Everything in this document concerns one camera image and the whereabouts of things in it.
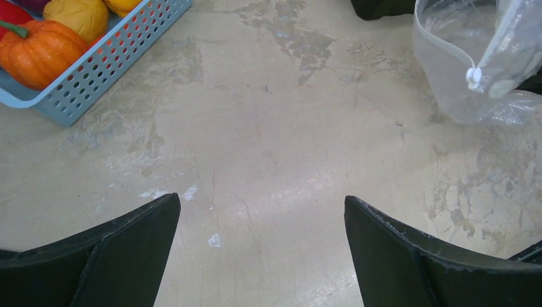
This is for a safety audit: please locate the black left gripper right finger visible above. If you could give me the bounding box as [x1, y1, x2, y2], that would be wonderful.
[344, 196, 541, 306]

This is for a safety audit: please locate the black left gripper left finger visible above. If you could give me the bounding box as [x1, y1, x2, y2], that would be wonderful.
[1, 193, 181, 306]

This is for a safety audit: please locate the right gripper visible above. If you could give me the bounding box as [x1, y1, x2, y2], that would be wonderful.
[515, 67, 541, 95]

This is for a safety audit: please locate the polka dot zip top bag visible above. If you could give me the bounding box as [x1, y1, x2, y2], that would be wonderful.
[412, 1, 541, 124]

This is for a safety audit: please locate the orange yellow fake mango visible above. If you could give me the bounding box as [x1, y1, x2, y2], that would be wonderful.
[42, 0, 109, 43]

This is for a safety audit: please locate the orange fake fruit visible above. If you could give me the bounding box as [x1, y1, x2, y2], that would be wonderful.
[104, 0, 141, 17]

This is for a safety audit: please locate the purple fake cabbage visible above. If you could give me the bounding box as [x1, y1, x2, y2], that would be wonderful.
[12, 0, 50, 15]

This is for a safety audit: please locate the red fake apple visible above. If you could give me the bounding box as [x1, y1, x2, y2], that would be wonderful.
[0, 0, 34, 25]

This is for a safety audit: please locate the light blue perforated basket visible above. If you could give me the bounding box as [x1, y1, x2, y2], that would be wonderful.
[1, 0, 193, 127]

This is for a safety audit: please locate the black plastic toolbox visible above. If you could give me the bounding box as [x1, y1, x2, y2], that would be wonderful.
[351, 0, 416, 21]

